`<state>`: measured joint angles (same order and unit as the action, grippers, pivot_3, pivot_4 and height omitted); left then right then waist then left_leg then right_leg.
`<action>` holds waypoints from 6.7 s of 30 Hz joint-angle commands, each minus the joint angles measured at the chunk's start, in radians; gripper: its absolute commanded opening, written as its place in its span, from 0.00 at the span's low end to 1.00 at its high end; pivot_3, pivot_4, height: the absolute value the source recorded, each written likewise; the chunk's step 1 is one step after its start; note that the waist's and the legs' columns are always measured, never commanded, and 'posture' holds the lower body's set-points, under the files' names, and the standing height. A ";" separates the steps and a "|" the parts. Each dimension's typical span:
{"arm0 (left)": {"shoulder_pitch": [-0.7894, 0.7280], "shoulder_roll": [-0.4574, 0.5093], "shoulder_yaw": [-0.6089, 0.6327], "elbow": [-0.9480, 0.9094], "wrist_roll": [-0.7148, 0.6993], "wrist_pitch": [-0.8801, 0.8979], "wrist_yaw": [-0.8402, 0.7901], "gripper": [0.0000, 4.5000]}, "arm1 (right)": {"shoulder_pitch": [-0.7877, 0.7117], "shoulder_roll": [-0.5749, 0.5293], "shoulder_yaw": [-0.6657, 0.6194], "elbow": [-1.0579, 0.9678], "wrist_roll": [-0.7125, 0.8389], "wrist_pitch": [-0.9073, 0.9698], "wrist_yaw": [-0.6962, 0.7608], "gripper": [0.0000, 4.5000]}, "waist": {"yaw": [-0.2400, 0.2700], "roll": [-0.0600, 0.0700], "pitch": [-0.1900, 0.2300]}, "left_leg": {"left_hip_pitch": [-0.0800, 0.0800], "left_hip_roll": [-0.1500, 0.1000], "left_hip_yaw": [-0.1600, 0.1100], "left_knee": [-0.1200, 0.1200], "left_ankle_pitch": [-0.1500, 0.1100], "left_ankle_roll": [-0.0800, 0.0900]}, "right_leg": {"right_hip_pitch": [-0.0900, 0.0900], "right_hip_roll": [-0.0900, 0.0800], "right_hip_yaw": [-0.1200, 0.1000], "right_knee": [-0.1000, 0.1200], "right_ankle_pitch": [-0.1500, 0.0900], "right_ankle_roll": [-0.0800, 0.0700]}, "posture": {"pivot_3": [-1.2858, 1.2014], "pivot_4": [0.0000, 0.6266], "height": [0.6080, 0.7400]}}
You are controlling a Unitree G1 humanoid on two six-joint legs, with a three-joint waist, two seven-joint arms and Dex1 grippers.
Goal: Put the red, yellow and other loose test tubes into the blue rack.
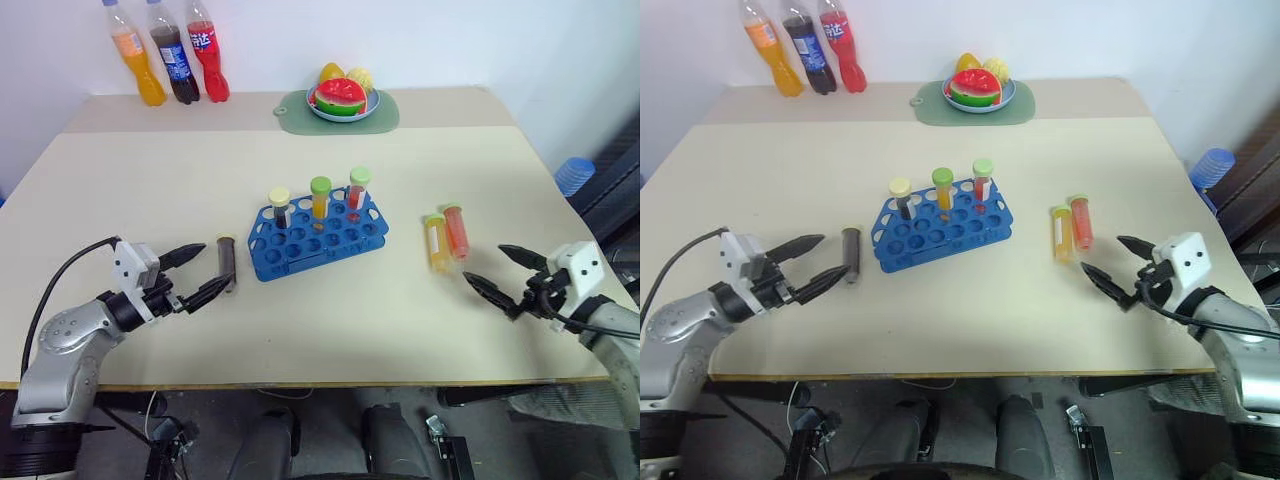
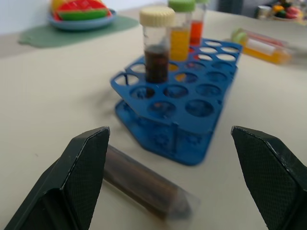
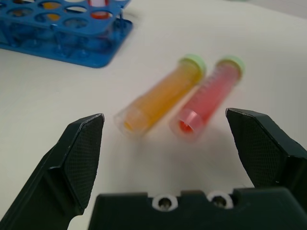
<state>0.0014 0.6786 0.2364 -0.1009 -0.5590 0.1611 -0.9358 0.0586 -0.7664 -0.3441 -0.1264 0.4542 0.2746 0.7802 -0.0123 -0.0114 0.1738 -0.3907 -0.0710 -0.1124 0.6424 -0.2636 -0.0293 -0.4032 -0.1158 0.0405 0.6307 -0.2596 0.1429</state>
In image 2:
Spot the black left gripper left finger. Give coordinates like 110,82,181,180
4,126,111,230

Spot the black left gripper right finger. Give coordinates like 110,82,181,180
230,125,307,230

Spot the blue test tube rack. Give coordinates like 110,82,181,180
110,37,243,166

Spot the yellow liquid tube, green cap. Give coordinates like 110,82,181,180
167,0,196,61
231,30,293,65

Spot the red liquid tube, green cap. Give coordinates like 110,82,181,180
189,0,210,46
239,28,289,47

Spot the brown liquid tube, cream cap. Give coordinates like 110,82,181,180
139,6,176,84

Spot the green table mat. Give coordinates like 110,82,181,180
18,15,140,49

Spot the blue plate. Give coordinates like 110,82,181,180
48,8,117,31

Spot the silver can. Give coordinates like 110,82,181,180
256,5,272,20

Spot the plate of toy food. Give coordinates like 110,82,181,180
271,0,305,22

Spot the toy watermelon slice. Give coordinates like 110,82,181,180
53,0,113,21

